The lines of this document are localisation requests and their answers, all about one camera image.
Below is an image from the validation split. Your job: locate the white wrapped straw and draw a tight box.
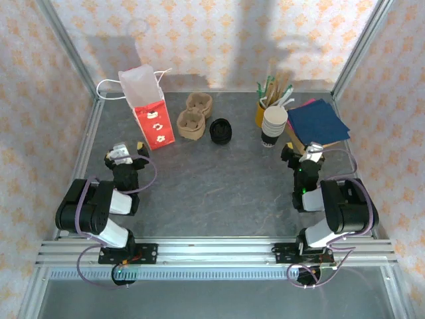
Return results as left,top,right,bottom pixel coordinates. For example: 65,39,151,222
274,96,296,109
275,84,294,106

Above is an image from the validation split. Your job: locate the aluminium frame post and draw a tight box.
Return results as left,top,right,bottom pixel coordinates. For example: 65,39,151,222
331,0,396,100
35,0,102,100

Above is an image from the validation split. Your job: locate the paper cup stack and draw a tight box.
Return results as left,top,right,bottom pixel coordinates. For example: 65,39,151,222
260,122,286,150

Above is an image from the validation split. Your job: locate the black plastic cup lid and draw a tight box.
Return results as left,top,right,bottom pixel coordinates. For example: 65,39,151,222
210,118,232,139

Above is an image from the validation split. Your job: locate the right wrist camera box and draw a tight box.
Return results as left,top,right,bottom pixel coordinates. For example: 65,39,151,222
298,141,325,163

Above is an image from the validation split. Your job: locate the aluminium table side rail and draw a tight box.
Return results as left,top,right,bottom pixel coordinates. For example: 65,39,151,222
331,94,379,239
54,98,106,241

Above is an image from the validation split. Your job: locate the red paper gift bag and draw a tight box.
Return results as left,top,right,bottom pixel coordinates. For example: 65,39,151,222
96,65,175,151

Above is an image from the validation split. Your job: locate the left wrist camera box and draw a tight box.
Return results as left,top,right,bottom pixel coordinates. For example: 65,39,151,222
108,142,133,166

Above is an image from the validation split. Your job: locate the grey slotted cable duct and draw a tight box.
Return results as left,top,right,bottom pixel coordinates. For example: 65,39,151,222
49,266,333,280

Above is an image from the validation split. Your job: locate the yellow stirrer holder cup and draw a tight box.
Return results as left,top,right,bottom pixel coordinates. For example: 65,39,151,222
254,100,270,128

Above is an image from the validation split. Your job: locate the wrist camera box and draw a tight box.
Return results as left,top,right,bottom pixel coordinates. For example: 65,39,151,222
108,142,133,166
298,141,325,163

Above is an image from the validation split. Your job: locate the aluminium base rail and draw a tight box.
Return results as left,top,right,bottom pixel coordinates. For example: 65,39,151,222
35,236,398,266

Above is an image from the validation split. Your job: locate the navy blue napkin stack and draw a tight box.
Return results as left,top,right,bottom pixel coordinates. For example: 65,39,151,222
286,98,351,150

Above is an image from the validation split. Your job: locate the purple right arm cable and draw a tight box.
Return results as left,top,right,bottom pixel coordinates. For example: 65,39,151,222
287,148,371,289

